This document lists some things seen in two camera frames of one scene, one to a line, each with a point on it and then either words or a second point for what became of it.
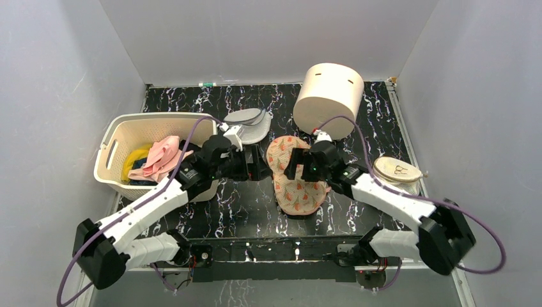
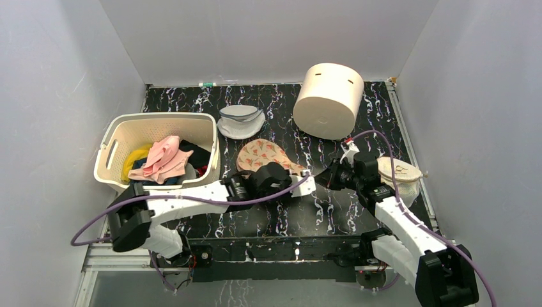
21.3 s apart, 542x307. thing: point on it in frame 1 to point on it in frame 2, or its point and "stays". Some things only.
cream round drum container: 328,90 stays
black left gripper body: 234,167 to 285,185
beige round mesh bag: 397,174 stays
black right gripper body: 303,163 to 334,178
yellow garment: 140,152 stays
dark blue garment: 137,164 stays
